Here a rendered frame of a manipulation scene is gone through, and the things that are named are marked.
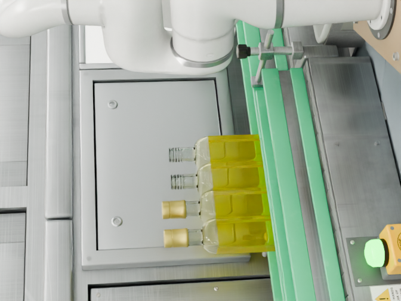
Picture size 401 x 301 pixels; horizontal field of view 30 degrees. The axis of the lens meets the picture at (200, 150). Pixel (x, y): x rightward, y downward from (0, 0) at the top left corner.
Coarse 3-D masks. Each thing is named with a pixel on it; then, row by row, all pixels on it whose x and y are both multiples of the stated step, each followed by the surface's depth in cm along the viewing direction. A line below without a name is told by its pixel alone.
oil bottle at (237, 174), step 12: (204, 168) 143; (216, 168) 143; (228, 168) 143; (240, 168) 143; (252, 168) 144; (204, 180) 142; (216, 180) 142; (228, 180) 142; (240, 180) 142; (252, 180) 142; (264, 180) 143
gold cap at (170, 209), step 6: (162, 204) 140; (168, 204) 140; (174, 204) 140; (180, 204) 140; (162, 210) 140; (168, 210) 139; (174, 210) 140; (180, 210) 140; (162, 216) 140; (168, 216) 140; (174, 216) 140; (180, 216) 140
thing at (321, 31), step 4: (320, 24) 150; (324, 24) 150; (328, 24) 141; (316, 28) 149; (320, 28) 149; (324, 28) 143; (328, 28) 142; (316, 32) 149; (320, 32) 149; (324, 32) 143; (328, 32) 145; (316, 36) 149; (320, 36) 145; (324, 36) 145; (316, 40) 149; (320, 40) 146; (324, 40) 146
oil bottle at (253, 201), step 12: (204, 192) 141; (216, 192) 141; (228, 192) 141; (240, 192) 141; (252, 192) 141; (264, 192) 141; (204, 204) 140; (216, 204) 139; (228, 204) 140; (240, 204) 140; (252, 204) 140; (264, 204) 140; (204, 216) 140; (216, 216) 139; (228, 216) 139
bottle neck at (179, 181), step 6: (174, 174) 144; (180, 174) 144; (186, 174) 144; (192, 174) 144; (174, 180) 143; (180, 180) 143; (186, 180) 143; (192, 180) 143; (174, 186) 143; (180, 186) 143; (186, 186) 143; (192, 186) 143
